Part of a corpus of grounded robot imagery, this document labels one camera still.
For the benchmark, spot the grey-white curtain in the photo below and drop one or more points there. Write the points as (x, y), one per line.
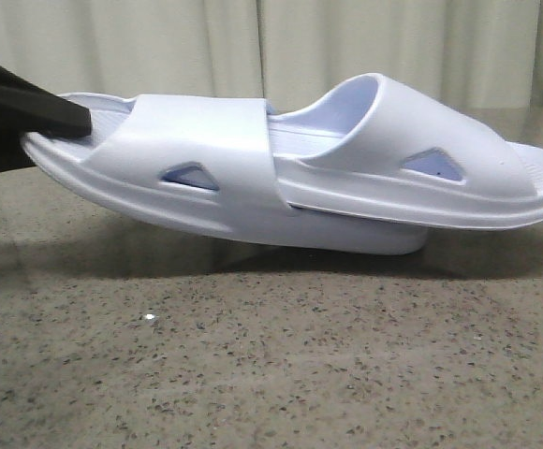
(467, 54)

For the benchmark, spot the light blue slipper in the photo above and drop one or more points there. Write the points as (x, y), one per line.
(373, 147)
(201, 165)

